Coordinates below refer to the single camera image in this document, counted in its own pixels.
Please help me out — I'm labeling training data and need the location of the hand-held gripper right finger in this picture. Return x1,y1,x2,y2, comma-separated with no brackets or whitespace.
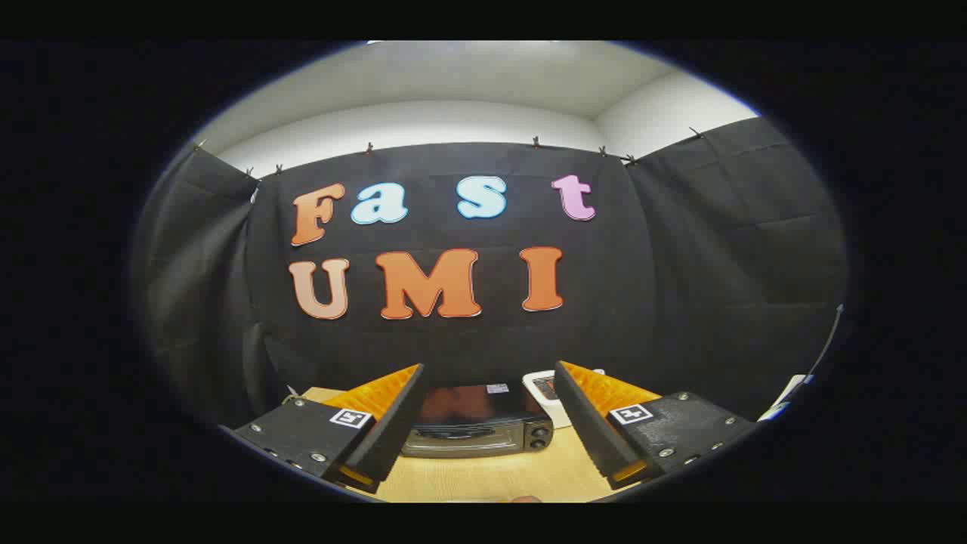
553,360,758,492

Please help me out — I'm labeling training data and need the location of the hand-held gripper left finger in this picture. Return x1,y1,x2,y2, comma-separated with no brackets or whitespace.
233,363,427,495

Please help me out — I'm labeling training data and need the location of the black toaster oven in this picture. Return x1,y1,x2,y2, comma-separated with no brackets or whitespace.
400,383,555,459

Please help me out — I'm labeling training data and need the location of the white pop-up toaster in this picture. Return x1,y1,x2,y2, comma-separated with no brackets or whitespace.
523,369,605,429

